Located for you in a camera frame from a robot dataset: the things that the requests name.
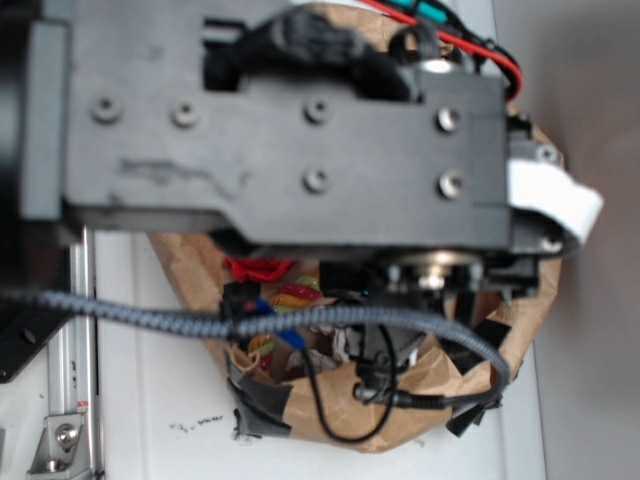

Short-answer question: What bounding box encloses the thin black wire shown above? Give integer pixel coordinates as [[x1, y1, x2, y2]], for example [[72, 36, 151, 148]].
[[299, 323, 401, 444]]

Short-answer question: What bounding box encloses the brown paper bag bin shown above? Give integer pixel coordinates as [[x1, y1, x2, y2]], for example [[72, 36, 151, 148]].
[[149, 7, 570, 452]]

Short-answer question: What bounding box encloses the metal corner bracket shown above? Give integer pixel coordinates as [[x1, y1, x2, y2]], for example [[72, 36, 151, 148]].
[[25, 413, 92, 479]]

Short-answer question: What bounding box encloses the crumpled red paper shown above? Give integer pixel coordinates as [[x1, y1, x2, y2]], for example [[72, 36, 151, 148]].
[[224, 257, 295, 283]]

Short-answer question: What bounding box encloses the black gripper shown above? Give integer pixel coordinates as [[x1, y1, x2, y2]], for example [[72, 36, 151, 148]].
[[19, 1, 560, 296]]

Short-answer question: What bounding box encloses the crumpled white paper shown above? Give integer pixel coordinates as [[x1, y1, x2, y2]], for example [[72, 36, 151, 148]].
[[285, 326, 351, 379]]

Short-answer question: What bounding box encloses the multicolour twisted rope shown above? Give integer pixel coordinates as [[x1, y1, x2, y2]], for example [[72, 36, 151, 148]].
[[247, 274, 324, 374]]

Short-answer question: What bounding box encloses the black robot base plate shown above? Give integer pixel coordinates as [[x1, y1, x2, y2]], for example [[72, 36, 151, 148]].
[[0, 239, 76, 385]]

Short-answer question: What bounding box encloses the white tape strip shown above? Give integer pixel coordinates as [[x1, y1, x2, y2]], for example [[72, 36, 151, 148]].
[[506, 158, 604, 245]]

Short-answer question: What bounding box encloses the red wire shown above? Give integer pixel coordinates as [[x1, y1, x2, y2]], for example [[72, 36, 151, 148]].
[[359, 0, 525, 101]]

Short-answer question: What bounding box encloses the grey braided cable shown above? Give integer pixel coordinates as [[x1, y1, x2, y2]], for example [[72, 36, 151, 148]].
[[0, 289, 512, 396]]

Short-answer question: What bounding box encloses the aluminium frame rail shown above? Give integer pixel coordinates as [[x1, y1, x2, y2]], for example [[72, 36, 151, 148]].
[[48, 230, 104, 479]]

